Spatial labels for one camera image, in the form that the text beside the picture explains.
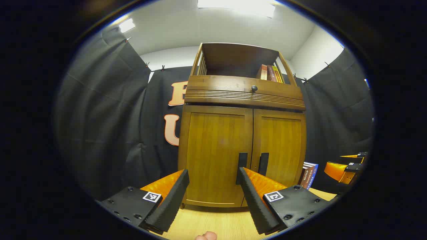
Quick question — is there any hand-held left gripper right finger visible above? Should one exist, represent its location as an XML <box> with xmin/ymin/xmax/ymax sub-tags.
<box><xmin>236</xmin><ymin>167</ymin><xmax>337</xmax><ymax>235</ymax></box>

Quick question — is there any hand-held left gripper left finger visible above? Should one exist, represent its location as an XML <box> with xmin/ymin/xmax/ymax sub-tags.
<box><xmin>96</xmin><ymin>169</ymin><xmax>190</xmax><ymax>234</ymax></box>

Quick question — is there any wooden cabinet door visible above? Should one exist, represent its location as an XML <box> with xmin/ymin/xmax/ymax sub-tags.
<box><xmin>250</xmin><ymin>108</ymin><xmax>307</xmax><ymax>189</ymax></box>
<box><xmin>183</xmin><ymin>105</ymin><xmax>253</xmax><ymax>204</ymax></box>

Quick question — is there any wooden double-door shoe cabinet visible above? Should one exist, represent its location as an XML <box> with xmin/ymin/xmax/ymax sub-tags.
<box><xmin>177</xmin><ymin>42</ymin><xmax>307</xmax><ymax>209</ymax></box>

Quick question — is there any blue white book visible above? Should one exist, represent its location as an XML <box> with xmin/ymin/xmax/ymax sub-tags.
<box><xmin>305</xmin><ymin>162</ymin><xmax>318</xmax><ymax>190</ymax></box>

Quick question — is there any brown spine book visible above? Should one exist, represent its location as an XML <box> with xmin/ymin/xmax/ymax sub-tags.
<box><xmin>298</xmin><ymin>162</ymin><xmax>312</xmax><ymax>189</ymax></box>

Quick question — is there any black backdrop cloth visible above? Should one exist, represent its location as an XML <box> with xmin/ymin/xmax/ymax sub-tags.
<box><xmin>55</xmin><ymin>27</ymin><xmax>374</xmax><ymax>200</ymax></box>

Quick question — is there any yellow book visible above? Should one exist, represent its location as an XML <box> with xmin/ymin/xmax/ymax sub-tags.
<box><xmin>272</xmin><ymin>66</ymin><xmax>284</xmax><ymax>84</ymax></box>

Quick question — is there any small ceiling light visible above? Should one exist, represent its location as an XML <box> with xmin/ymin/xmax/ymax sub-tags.
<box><xmin>119</xmin><ymin>18</ymin><xmax>135</xmax><ymax>33</ymax></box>

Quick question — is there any large ceiling light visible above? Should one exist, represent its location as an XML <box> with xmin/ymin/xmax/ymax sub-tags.
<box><xmin>197</xmin><ymin>0</ymin><xmax>276</xmax><ymax>18</ymax></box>

